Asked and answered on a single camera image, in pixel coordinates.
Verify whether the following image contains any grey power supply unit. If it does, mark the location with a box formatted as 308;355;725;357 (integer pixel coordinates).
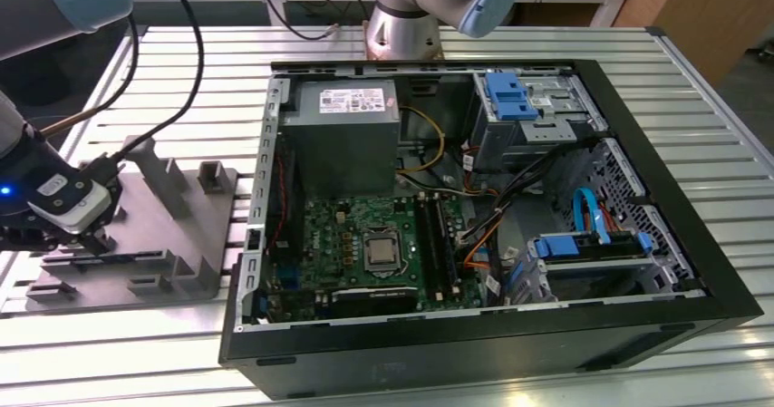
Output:
280;79;404;198

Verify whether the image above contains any black cable bundle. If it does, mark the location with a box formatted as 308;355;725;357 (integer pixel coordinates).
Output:
458;137;606;243

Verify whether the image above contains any white and grey wrist camera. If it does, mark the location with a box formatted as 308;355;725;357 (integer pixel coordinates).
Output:
27;155;125;237

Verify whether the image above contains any grey parts rack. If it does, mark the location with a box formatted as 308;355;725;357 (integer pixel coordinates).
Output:
23;134;252;313

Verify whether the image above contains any hard disk in blue carrier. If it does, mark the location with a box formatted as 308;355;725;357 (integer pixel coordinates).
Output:
528;232;654;267

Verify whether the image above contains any black CPU socket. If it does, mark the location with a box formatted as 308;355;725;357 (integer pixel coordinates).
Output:
355;227;407;282

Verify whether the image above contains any black cable with white plug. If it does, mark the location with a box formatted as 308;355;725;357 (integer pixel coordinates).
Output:
251;0;340;41

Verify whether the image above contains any black office chair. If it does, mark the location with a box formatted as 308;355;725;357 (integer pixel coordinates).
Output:
0;30;125;109

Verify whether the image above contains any wooden cabinet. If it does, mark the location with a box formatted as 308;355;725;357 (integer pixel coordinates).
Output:
615;0;774;86

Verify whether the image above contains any dark RAM stick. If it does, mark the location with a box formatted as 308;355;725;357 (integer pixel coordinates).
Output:
435;200;459;288
45;251;172;266

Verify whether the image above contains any silver CPU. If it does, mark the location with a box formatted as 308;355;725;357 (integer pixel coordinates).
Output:
360;237;400;266

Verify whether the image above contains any metal drive cage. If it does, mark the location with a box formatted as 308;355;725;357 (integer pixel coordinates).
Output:
471;69;610;172

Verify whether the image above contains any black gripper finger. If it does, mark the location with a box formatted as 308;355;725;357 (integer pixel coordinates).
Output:
77;230;117;257

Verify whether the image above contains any metal disk bay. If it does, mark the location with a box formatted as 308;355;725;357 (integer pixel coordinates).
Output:
500;232;690;306

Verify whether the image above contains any black open PC case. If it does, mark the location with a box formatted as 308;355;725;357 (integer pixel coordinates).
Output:
216;57;765;402

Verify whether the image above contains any red and orange wire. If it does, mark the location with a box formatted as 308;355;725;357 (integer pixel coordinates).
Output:
603;205;634;238

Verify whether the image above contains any blue drive bay latch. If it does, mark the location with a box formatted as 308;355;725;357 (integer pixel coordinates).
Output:
483;72;539;121

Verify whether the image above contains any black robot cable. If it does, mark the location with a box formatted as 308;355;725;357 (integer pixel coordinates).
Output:
89;0;207;186

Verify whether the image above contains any black graphics card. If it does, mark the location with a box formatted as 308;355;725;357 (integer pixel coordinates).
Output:
264;286;422;322

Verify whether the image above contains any green motherboard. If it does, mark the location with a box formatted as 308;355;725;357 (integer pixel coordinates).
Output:
264;192;484;322

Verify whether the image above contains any yellow wire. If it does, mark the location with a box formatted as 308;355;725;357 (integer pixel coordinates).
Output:
398;106;447;175

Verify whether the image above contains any blue flat wire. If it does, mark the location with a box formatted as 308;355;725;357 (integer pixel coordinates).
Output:
571;187;612;245

